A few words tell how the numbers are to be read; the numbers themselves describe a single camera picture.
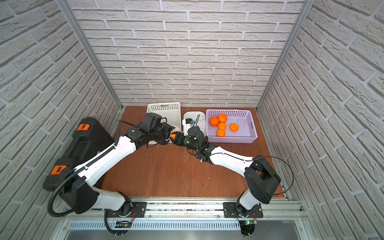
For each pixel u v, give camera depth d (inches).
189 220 28.5
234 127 40.6
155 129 25.2
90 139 28.6
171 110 45.7
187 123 28.6
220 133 39.5
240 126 43.0
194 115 42.7
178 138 26.9
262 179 17.2
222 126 40.6
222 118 42.3
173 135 29.4
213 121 40.6
